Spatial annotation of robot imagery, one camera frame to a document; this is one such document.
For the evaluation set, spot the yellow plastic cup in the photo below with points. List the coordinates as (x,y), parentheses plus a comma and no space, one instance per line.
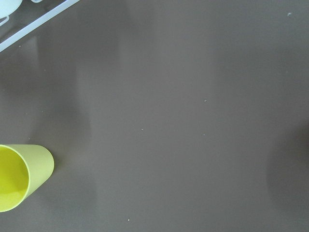
(23,169)

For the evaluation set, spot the pale white cup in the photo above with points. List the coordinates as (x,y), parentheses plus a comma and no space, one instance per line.
(7,7)

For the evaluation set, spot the white wire cup rack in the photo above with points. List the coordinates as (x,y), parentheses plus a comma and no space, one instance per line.
(30,15)

